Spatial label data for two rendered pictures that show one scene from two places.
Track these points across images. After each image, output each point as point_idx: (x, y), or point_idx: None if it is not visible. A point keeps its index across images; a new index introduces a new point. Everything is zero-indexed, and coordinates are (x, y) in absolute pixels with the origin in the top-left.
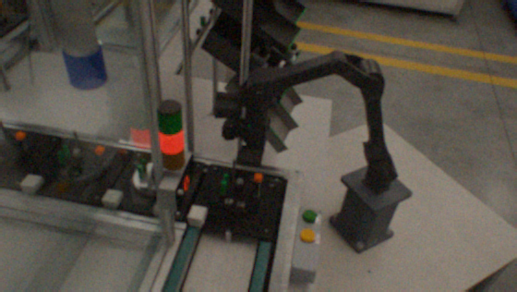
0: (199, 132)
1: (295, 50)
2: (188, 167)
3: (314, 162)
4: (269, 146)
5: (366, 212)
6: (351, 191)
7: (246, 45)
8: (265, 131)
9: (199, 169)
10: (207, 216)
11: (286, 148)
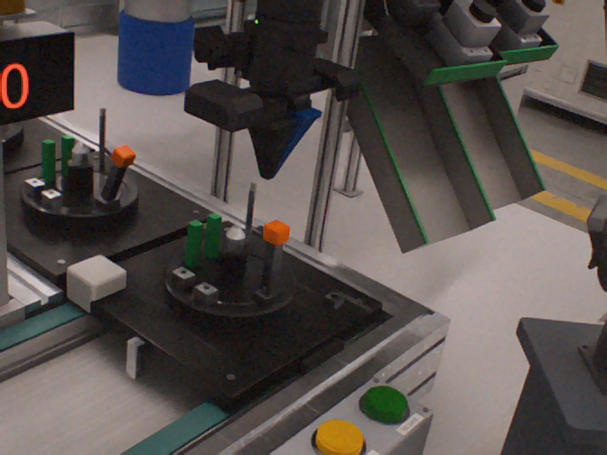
0: (284, 207)
1: (537, 13)
2: (37, 48)
3: (520, 349)
4: (424, 281)
5: (556, 441)
6: (530, 364)
7: None
8: (293, 47)
9: (192, 218)
10: (116, 293)
11: (424, 238)
